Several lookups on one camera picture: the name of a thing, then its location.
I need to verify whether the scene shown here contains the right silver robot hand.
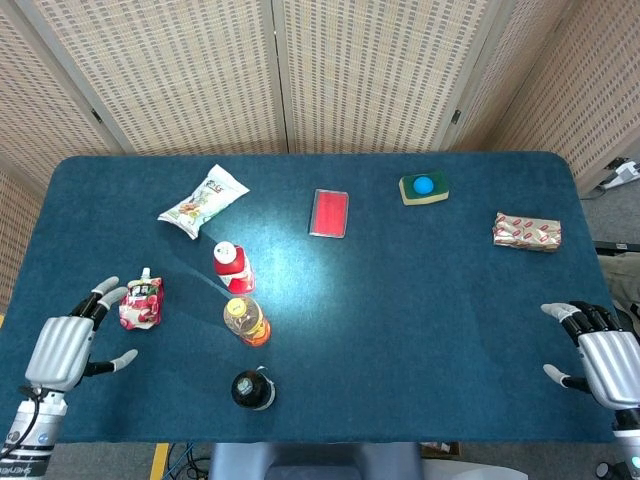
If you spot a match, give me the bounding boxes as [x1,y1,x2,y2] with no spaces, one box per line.
[540,300,640,411]

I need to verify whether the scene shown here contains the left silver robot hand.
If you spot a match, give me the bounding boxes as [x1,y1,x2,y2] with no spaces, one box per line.
[24,275,139,394]

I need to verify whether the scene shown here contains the orange drink bottle yellow cap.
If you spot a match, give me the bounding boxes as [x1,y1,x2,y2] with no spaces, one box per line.
[223,295,272,348]

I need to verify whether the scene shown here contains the beige fabric seat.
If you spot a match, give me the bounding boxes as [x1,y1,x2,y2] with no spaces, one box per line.
[597,252,640,312]

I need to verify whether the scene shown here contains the red spout pouch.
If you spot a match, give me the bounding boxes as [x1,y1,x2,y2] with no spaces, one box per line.
[118,267,165,332]

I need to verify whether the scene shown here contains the woven folding screen panel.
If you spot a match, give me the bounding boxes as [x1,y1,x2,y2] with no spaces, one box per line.
[272,0,516,155]
[487,0,640,196]
[0,0,126,174]
[439,0,581,154]
[0,152,46,314]
[14,0,291,157]

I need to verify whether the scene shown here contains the gold foil wrapped package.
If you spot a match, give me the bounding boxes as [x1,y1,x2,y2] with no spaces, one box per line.
[492,211,563,253]

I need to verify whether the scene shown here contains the red bottle white cap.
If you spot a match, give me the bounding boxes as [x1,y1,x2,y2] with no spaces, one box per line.
[213,240,257,296]

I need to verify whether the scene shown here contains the white floor device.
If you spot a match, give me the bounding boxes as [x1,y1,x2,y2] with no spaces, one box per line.
[598,157,640,190]

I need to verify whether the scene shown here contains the dark bottle black cap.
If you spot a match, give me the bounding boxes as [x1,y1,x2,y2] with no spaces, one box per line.
[230,365,277,412]

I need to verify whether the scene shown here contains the white snack bag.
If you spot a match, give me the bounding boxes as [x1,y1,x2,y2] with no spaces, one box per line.
[157,163,251,241]

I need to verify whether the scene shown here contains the blue table cloth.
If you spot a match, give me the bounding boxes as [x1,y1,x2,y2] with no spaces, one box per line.
[0,151,626,446]

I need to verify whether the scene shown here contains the yellow green sponge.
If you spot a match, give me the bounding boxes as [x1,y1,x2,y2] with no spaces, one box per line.
[398,170,450,207]

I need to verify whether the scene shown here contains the grey robot torso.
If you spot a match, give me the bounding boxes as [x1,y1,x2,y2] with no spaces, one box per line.
[207,442,426,480]

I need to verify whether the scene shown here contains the red card case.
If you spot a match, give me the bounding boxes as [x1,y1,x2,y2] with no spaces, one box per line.
[307,188,350,239]

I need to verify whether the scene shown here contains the blue floor cable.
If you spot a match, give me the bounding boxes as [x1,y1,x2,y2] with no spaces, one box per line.
[167,442,211,480]

